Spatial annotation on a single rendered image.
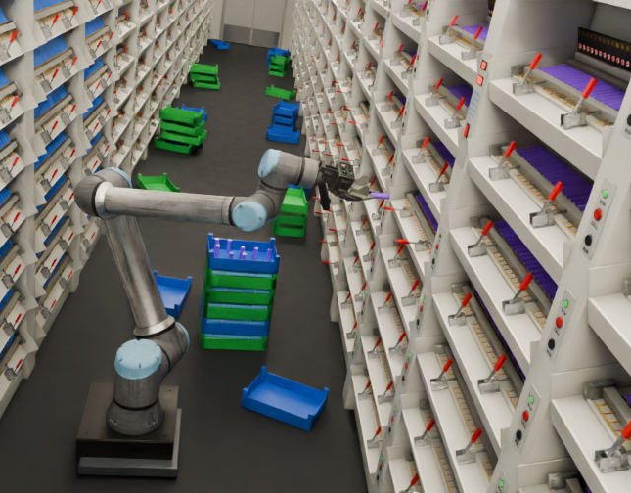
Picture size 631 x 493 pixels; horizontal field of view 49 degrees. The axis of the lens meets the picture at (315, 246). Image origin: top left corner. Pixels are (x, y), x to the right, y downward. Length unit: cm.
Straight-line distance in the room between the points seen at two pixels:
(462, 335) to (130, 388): 116
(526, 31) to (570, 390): 85
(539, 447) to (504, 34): 91
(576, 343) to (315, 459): 165
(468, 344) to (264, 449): 121
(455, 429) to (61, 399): 164
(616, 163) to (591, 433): 41
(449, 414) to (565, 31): 94
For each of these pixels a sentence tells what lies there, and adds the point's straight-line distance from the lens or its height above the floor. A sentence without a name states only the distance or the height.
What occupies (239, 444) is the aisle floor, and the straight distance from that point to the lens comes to 267.
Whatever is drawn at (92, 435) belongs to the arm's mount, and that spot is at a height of 14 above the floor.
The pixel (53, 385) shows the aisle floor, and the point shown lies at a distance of 292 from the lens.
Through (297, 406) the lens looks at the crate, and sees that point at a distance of 288.
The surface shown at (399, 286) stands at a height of 75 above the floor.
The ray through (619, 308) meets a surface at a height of 132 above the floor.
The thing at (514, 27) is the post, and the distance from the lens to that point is 170.
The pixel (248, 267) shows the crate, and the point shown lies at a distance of 296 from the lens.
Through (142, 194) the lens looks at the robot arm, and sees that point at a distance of 217.
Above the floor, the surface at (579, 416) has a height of 113.
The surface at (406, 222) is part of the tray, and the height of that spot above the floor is 94.
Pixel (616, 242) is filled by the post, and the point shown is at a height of 141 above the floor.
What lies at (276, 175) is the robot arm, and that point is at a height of 107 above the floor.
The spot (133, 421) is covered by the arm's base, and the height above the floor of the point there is 19.
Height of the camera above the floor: 174
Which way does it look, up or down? 24 degrees down
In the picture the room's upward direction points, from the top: 10 degrees clockwise
